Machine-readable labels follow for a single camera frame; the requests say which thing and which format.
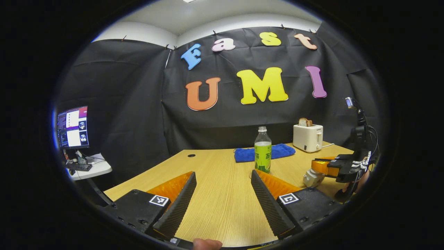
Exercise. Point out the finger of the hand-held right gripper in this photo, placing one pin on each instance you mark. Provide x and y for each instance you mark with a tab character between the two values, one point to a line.
324	158
324	168

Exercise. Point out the white toaster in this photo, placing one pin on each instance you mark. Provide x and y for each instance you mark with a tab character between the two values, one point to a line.
307	139

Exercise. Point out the computer monitor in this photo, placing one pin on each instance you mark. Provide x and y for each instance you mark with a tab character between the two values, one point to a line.
73	128

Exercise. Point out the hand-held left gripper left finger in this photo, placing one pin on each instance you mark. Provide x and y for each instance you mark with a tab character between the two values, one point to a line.
178	205

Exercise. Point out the bread slice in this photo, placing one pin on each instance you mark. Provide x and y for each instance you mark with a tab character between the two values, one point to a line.
305	122

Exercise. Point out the black keyboard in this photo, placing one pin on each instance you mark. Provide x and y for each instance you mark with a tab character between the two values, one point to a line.
79	167

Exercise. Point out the white side table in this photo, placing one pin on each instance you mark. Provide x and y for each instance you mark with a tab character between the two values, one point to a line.
99	169

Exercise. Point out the blue towel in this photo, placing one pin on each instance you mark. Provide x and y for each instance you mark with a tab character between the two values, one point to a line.
284	151

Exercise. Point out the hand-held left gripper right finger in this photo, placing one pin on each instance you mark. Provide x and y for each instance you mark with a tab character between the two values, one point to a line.
269	208

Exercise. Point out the white ceramic teacup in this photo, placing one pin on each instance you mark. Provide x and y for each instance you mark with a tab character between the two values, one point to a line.
312	179

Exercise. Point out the clear water bottle green label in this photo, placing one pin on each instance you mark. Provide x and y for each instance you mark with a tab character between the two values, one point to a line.
262	156

